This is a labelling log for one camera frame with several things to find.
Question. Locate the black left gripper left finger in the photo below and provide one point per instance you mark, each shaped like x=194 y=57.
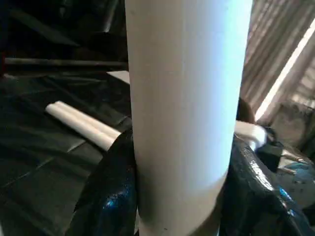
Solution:
x=105 y=196

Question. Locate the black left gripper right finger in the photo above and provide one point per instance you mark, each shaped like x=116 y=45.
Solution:
x=251 y=201

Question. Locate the black mat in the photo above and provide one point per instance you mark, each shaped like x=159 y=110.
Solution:
x=37 y=159

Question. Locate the long black bar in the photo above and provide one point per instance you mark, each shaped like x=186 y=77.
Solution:
x=61 y=62

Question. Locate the grey curtain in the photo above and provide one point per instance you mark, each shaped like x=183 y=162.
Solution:
x=270 y=37

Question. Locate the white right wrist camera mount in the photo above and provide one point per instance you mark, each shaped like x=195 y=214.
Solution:
x=253 y=132

